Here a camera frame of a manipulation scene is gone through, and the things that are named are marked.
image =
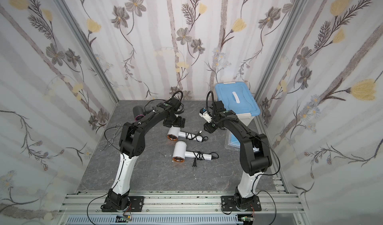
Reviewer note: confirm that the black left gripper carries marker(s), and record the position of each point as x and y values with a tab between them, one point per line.
174	121

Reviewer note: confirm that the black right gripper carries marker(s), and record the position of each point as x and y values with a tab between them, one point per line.
210	126

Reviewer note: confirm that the white hair dryer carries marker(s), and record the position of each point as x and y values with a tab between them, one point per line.
175	133
180	153

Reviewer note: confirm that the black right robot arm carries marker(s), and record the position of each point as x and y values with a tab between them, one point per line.
254	155

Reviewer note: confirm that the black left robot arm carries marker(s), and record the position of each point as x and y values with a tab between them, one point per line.
132	144

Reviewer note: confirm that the dark grey pink hair dryer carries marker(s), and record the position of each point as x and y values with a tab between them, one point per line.
139	112

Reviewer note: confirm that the blue lid storage box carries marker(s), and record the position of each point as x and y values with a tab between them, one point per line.
237	97

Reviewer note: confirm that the bag of blue face masks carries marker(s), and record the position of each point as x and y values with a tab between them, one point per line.
231	142

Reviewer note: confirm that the metal tongs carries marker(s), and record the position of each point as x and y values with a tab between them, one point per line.
109	141

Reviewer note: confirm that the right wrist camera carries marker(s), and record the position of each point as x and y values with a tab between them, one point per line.
203	113

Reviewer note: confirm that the aluminium mounting rail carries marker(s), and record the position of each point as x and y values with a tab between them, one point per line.
183	208

